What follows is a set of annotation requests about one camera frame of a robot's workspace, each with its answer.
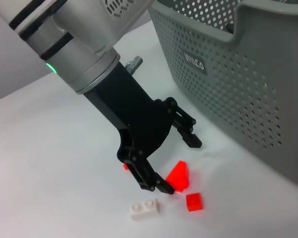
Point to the grey-green perforated storage bin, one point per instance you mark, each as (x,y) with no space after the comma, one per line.
(238,86)

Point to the large red sloped brick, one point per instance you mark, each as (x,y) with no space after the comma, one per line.
(178,178)

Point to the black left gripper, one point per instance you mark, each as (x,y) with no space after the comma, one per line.
(139,119)

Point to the silver left gripper connector stub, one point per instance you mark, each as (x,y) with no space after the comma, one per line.
(134,64)

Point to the white plate brick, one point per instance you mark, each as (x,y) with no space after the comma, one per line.
(145,209)

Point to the small red square brick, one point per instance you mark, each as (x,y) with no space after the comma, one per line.
(195,202)
(126,166)

